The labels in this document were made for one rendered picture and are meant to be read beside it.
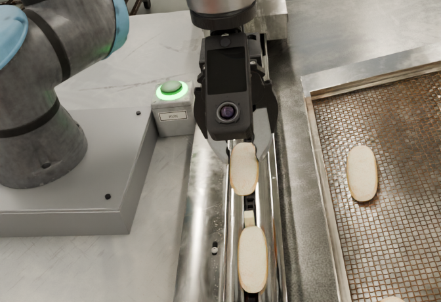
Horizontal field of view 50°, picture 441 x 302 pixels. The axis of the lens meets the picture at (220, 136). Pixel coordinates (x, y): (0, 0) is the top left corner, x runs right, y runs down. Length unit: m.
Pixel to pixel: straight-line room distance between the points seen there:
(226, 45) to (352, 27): 0.68
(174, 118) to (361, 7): 0.60
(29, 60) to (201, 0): 0.29
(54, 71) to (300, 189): 0.40
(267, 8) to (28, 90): 0.54
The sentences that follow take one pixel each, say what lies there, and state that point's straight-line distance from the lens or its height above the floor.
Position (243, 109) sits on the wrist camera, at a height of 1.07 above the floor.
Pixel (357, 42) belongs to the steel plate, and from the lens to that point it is 1.08.
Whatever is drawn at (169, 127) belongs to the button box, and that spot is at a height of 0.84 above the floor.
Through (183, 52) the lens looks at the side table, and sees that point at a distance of 1.12.
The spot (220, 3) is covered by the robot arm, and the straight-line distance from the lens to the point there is 0.47.
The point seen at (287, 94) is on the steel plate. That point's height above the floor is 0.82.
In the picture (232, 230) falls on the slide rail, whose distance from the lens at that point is 0.64.
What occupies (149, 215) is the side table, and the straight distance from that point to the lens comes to 0.73.
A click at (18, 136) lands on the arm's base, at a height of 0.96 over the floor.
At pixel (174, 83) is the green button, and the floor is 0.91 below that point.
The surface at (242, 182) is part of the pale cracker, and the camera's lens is 0.59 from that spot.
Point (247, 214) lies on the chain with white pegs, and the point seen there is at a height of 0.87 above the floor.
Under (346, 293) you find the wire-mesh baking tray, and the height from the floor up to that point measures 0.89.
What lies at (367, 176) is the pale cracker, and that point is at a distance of 0.62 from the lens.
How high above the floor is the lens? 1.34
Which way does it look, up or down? 39 degrees down
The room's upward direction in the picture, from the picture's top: 10 degrees counter-clockwise
